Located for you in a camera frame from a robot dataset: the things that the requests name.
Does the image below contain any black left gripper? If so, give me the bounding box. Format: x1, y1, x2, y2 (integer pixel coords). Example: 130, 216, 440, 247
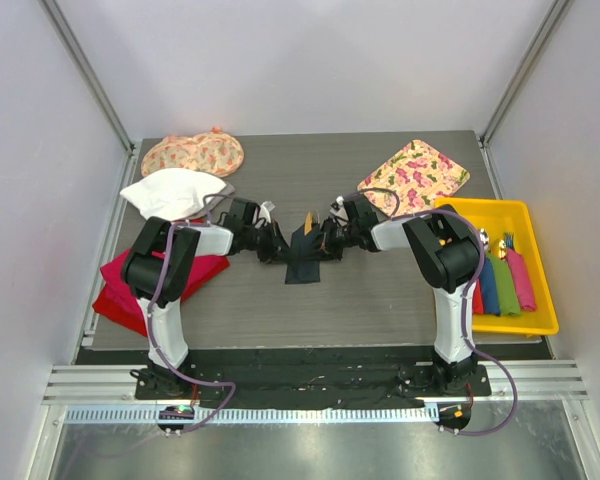
242, 219, 297, 264

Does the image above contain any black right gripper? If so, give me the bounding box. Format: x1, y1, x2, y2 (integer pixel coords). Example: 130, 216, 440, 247
303, 217, 360, 262

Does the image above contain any dark blue paper napkin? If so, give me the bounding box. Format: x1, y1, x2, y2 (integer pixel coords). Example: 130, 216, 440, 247
285, 225, 322, 285

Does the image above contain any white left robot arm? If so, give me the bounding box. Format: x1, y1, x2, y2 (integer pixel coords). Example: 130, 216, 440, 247
121, 217, 291, 399

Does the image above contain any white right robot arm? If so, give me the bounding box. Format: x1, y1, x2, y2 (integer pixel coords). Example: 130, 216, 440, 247
299, 201, 485, 395

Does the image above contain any red rolled napkin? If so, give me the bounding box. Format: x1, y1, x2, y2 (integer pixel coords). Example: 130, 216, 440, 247
472, 279, 486, 315

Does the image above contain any blue rolled napkin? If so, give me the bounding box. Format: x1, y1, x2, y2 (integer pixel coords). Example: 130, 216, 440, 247
479, 257, 501, 316

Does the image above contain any grey cloth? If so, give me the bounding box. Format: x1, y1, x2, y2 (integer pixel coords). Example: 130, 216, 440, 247
193, 182, 235, 218

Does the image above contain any floral fabric pouch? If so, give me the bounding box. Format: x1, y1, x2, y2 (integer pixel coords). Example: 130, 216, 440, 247
140, 127, 245, 178

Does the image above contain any white cloth bag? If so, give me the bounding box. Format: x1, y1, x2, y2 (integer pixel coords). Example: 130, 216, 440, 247
120, 168, 227, 221

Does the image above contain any floral pattern tray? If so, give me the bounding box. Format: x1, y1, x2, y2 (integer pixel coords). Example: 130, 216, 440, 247
357, 139, 470, 217

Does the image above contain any silver metal spoon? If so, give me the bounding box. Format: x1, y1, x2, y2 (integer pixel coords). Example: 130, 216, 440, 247
479, 228, 491, 253

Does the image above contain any magenta cloth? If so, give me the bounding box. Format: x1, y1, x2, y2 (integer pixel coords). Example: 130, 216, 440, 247
100, 249, 230, 313

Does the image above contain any red cloth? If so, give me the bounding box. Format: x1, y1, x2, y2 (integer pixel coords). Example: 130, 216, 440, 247
91, 247, 230, 337

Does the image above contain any yellow plastic bin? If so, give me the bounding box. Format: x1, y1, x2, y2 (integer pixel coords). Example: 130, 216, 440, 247
435, 198, 559, 336

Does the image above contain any iridescent metal spoon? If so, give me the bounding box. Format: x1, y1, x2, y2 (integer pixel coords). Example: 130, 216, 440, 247
497, 239, 508, 260

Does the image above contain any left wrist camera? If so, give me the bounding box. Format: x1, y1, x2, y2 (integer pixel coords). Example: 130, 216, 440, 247
223, 198, 275, 230

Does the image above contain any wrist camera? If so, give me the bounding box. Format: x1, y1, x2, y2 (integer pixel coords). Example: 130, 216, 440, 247
330, 195, 380, 229
223, 198, 275, 230

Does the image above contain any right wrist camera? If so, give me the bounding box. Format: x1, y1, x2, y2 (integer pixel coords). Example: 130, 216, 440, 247
330, 195, 380, 229

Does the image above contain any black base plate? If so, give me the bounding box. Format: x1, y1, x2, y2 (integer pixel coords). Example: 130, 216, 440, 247
130, 346, 492, 410

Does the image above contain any aluminium front rail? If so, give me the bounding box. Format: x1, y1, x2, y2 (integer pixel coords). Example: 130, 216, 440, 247
43, 360, 588, 431

